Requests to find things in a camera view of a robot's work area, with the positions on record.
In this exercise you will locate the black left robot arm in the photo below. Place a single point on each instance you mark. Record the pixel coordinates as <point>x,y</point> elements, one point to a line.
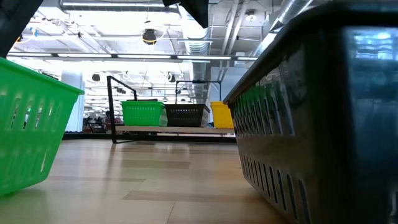
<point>15,18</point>

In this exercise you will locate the wooden shelf black metal legs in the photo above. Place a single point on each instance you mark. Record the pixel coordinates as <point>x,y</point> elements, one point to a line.
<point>174,129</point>

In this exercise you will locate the ceiling light strip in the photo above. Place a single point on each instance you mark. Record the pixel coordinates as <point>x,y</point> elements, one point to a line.
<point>143,56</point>

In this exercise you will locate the silver ventilation duct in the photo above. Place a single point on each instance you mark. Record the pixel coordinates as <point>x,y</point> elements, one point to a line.
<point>290,12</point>
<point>196,40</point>

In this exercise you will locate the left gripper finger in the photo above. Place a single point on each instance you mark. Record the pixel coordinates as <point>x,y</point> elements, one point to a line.
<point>199,11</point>

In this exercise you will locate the white building column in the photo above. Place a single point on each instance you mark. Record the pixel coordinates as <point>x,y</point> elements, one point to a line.
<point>73,102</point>

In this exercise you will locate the yellow plastic basket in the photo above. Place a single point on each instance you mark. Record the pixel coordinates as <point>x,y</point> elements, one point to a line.
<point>220,103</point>
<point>221,119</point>

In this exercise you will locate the white ceiling sensor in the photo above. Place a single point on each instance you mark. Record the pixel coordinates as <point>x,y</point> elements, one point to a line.
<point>251,16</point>

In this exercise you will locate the green plastic basket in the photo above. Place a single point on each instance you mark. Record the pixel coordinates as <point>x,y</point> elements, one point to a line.
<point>18,140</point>
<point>144,124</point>
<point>143,103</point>

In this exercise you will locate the person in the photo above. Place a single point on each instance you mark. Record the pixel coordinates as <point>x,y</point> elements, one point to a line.
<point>116,120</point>

